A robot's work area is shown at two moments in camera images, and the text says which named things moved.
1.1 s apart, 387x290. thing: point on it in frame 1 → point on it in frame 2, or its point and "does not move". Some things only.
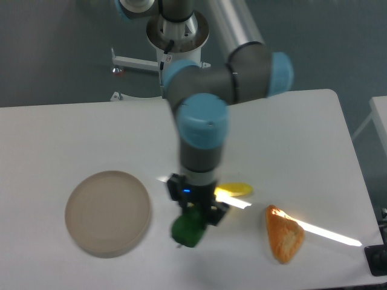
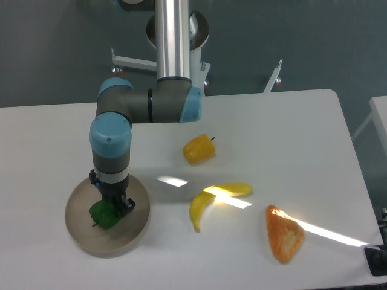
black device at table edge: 377,258 does not move
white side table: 378,107 does not move
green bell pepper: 187,228 → 103,212
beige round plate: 107,213 does not move
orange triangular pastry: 287,234 does not move
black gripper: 191,195 → 114,191
